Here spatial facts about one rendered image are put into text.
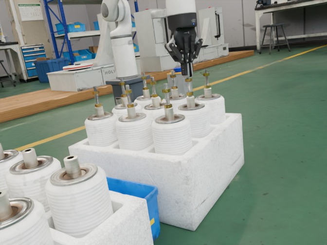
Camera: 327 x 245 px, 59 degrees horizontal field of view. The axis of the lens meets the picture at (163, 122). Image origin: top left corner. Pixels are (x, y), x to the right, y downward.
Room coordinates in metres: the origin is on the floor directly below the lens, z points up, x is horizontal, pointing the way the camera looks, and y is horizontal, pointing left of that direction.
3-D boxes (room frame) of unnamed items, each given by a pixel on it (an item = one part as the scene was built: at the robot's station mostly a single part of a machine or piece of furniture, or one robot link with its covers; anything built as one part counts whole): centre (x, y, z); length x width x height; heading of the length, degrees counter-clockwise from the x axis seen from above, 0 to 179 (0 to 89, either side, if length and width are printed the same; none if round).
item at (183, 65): (0.77, -0.07, 0.37); 0.03 x 0.01 x 0.05; 131
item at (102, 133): (0.82, 0.18, 0.16); 0.10 x 0.10 x 0.18
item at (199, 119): (0.79, -0.08, 0.16); 0.10 x 0.10 x 0.18
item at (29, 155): (0.50, 0.25, 0.26); 0.02 x 0.02 x 0.03
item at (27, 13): (6.74, 2.50, 1.38); 0.49 x 0.02 x 0.35; 134
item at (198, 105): (0.79, -0.08, 0.25); 0.08 x 0.08 x 0.01
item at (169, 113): (0.69, -0.02, 0.26); 0.02 x 0.02 x 0.03
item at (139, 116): (0.75, 0.08, 0.25); 0.08 x 0.08 x 0.01
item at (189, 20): (0.79, -0.08, 0.46); 0.08 x 0.08 x 0.09
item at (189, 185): (0.85, 0.01, 0.09); 0.39 x 0.39 x 0.18; 56
